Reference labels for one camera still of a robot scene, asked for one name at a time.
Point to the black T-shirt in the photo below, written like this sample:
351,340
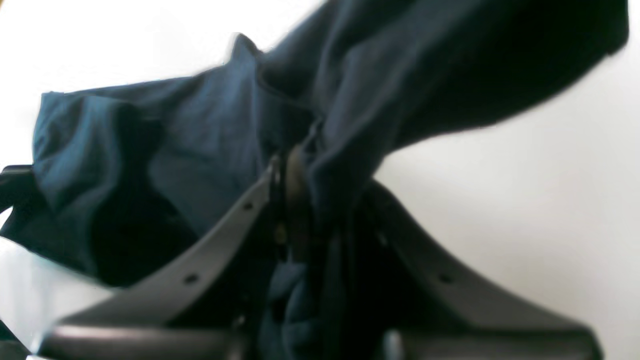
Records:
124,179

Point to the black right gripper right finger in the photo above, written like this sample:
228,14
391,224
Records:
413,300

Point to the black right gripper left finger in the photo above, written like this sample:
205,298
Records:
206,304

